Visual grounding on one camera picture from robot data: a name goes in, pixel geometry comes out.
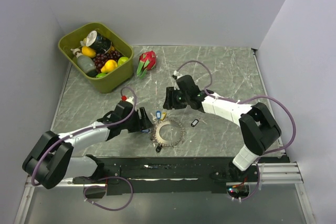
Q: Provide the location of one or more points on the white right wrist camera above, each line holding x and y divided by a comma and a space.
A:
177, 75

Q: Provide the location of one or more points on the black cylindrical can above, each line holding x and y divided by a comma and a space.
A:
98, 42

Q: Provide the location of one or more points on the grey pump bottle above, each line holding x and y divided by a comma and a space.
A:
85, 63

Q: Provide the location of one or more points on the yellow pear toy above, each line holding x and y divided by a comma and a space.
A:
109, 66

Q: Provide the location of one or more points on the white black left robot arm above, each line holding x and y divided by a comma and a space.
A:
51, 160

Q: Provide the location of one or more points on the round metal key ring plate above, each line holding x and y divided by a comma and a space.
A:
168, 133

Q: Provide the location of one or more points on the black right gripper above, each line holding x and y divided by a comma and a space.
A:
170, 94

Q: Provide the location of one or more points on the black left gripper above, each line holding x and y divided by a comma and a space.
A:
145, 123

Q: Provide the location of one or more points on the green apple toy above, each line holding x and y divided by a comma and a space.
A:
122, 60

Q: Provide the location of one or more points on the aluminium extrusion frame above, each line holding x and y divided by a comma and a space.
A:
281, 172

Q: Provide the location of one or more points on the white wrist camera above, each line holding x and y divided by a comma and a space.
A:
177, 75
130, 99

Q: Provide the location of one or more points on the black key tag on ring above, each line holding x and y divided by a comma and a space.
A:
158, 148

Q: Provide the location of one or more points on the yellow key tag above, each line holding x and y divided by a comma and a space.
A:
163, 116

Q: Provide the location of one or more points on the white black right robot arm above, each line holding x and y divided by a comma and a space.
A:
259, 128

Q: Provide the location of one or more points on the green lime toy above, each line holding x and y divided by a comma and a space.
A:
101, 75

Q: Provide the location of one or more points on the red dragon fruit toy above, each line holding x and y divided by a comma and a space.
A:
147, 61

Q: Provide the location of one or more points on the dark purple grape bunch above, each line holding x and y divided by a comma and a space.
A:
101, 59

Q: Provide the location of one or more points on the yellow lemon toy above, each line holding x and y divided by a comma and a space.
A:
89, 52

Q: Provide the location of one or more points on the black key tag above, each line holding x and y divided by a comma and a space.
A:
194, 122
158, 148

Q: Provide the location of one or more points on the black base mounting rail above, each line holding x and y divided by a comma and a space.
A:
184, 164

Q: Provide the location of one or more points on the olive green plastic bin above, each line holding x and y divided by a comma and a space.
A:
109, 82

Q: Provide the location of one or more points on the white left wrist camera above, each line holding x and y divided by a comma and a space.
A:
130, 99

